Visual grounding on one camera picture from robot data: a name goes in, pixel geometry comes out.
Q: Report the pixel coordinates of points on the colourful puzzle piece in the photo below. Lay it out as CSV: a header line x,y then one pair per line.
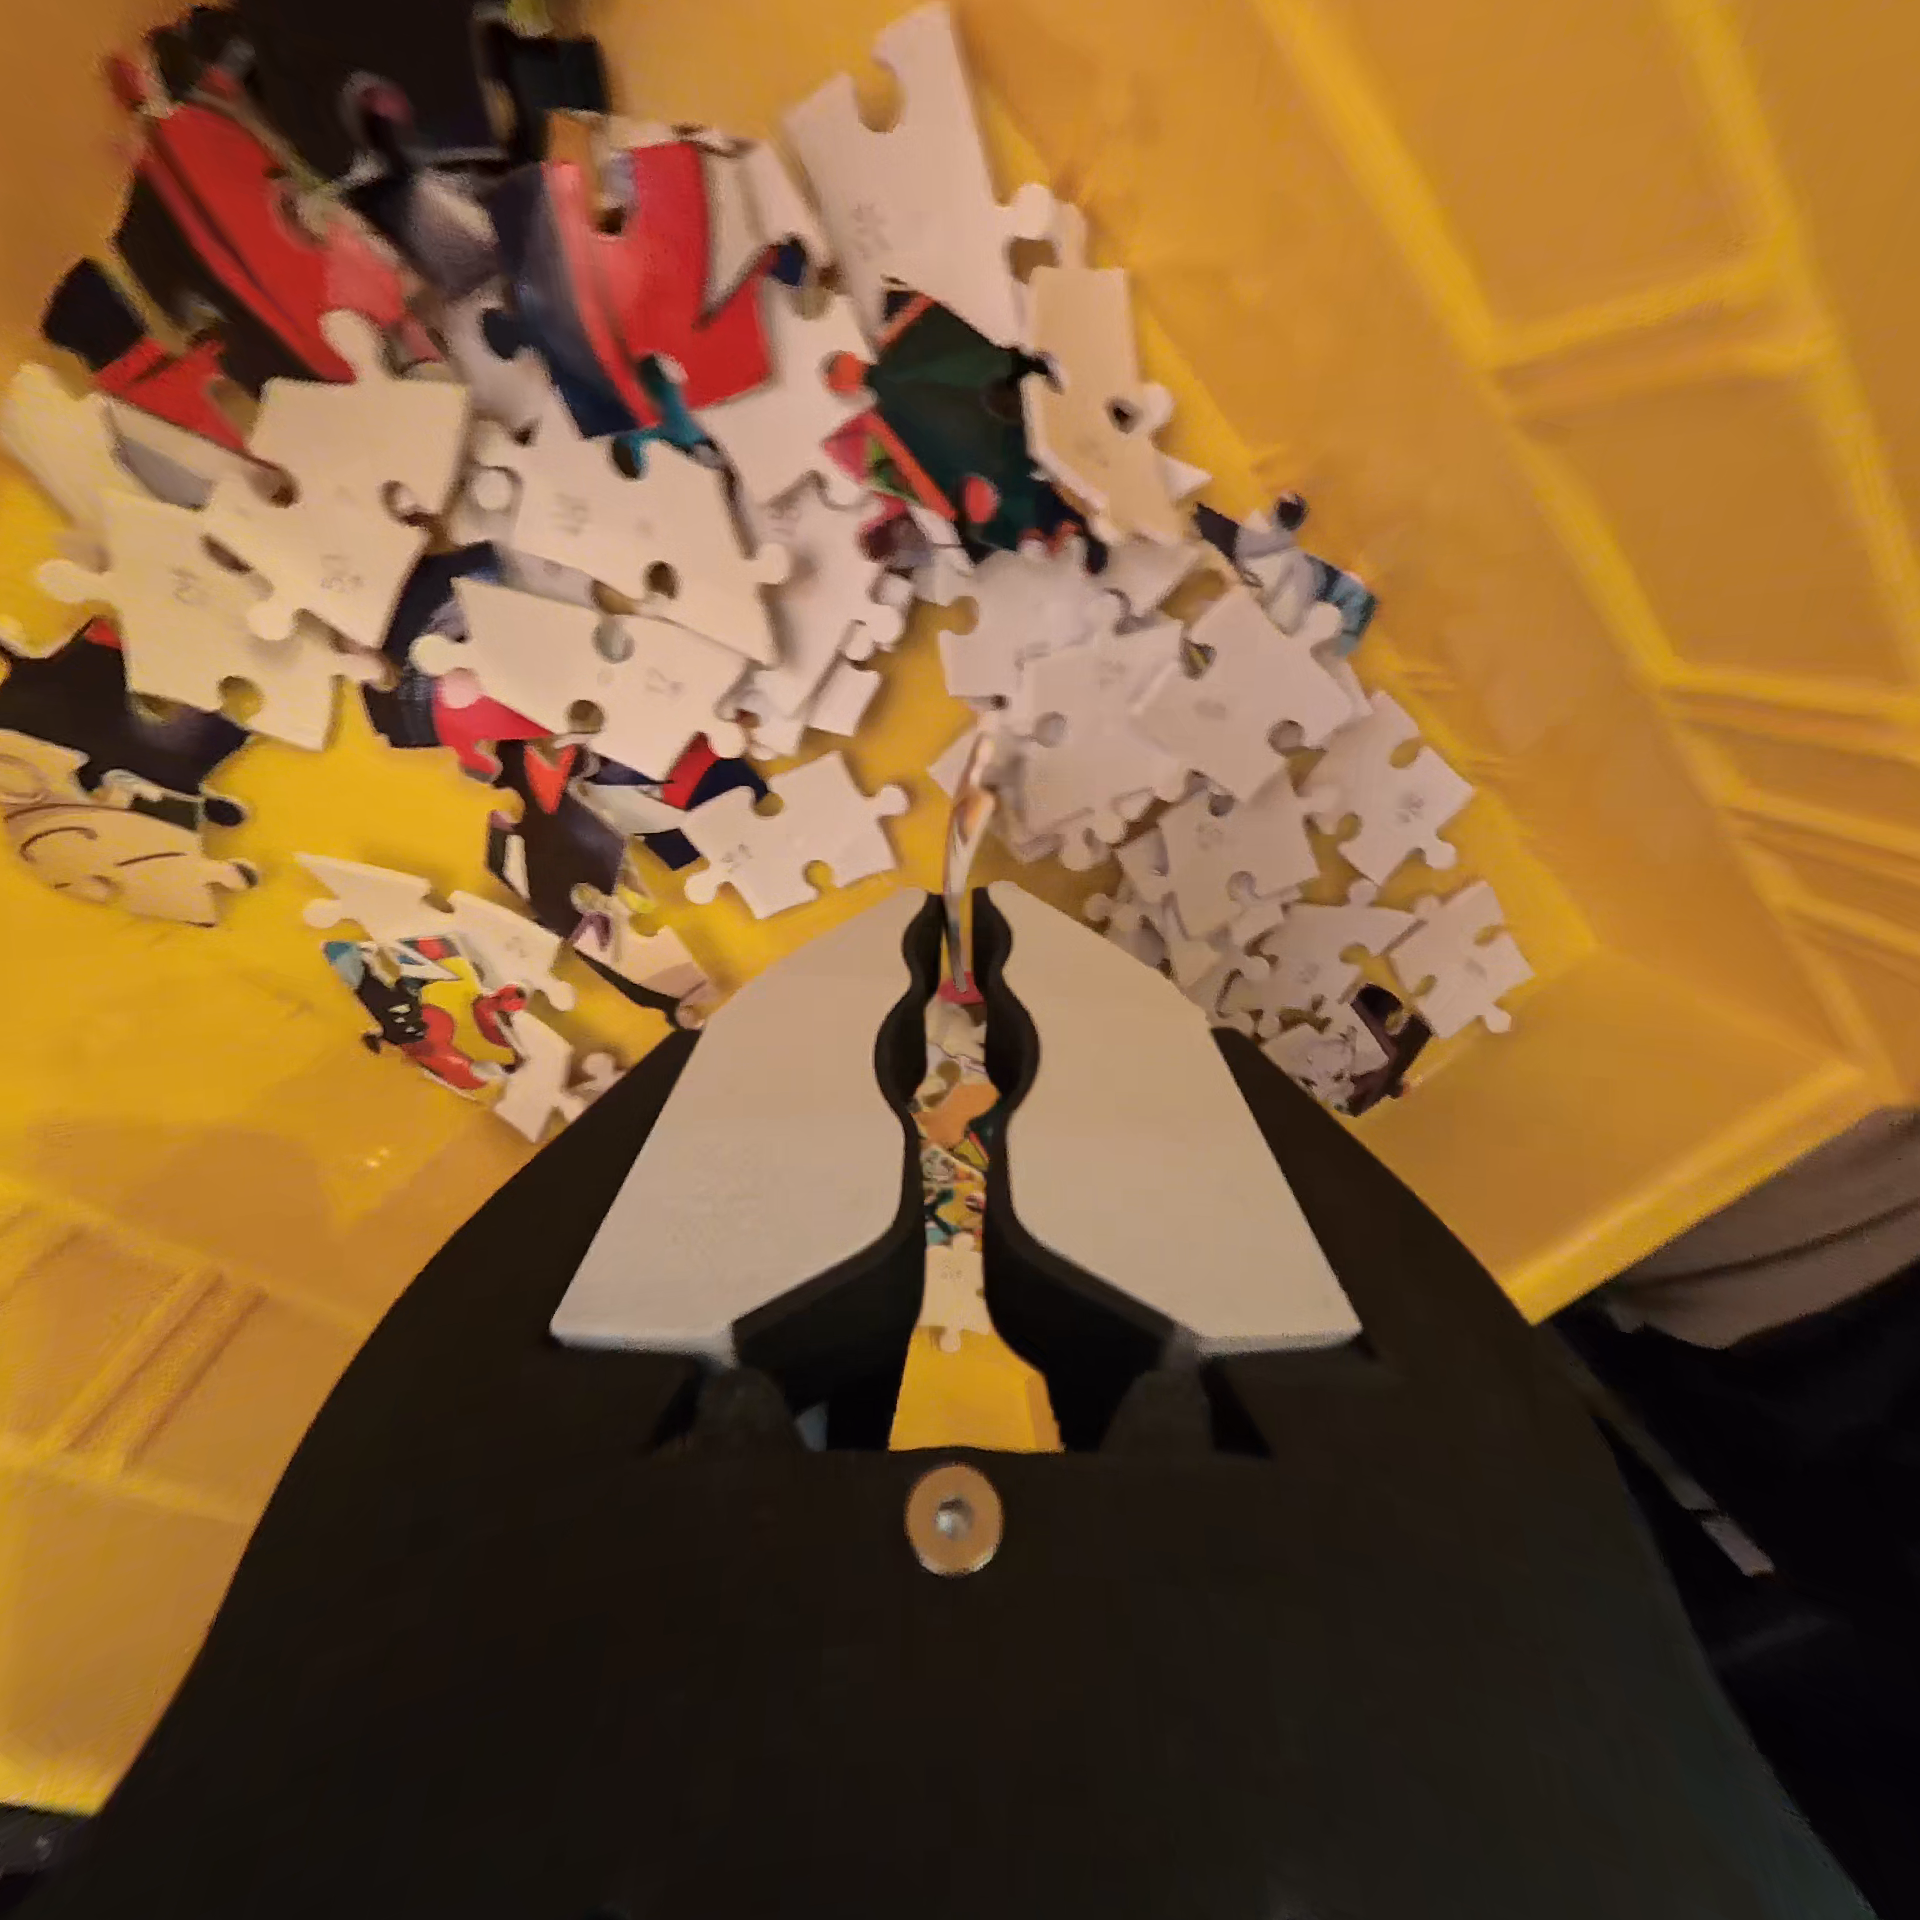
x,y
955,1141

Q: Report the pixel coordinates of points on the pile of puzzle pieces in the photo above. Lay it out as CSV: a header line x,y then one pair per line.
x,y
629,524

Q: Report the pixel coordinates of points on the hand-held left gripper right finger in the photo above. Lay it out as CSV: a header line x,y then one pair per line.
x,y
1155,1155

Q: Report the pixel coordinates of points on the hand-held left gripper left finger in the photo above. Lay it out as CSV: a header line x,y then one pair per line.
x,y
750,1155

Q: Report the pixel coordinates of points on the yellow plastic bin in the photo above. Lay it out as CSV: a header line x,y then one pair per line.
x,y
1500,452

